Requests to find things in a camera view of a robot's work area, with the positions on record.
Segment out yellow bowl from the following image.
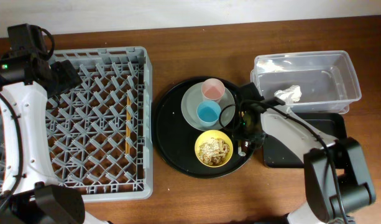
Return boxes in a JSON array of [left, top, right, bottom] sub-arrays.
[[195, 130, 234, 168]]

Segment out food scraps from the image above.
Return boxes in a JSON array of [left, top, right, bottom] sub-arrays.
[[196, 138, 230, 166]]

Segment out blue plastic cup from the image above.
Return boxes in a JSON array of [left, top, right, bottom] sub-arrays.
[[196, 100, 221, 127]]

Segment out white napkin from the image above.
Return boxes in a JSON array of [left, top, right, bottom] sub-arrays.
[[274, 85, 302, 104]]

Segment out wooden chopstick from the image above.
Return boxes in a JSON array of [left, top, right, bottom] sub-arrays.
[[126, 97, 132, 134], [125, 124, 131, 156]]

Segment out gold snack wrapper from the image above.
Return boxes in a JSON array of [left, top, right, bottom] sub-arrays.
[[240, 140, 250, 151]]

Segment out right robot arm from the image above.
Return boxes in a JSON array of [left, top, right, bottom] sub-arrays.
[[233, 83, 376, 224]]

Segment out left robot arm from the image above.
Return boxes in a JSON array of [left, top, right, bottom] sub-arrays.
[[0, 24, 98, 223]]

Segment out grey plastic dishwasher rack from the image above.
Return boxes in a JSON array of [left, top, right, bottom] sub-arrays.
[[0, 47, 153, 203]]

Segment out clear plastic waste bin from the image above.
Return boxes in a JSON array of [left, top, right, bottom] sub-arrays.
[[250, 50, 362, 114]]

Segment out small metal spoon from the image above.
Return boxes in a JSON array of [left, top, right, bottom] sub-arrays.
[[237, 141, 246, 157]]

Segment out black rectangular tray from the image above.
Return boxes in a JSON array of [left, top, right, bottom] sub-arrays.
[[263, 113, 347, 169]]

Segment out grey round plate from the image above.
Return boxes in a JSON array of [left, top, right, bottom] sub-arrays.
[[181, 82, 236, 131]]

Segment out round black serving tray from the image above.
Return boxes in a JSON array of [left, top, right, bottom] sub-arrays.
[[152, 77, 258, 179]]

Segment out pink plastic cup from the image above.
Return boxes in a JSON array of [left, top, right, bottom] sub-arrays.
[[201, 78, 226, 103]]

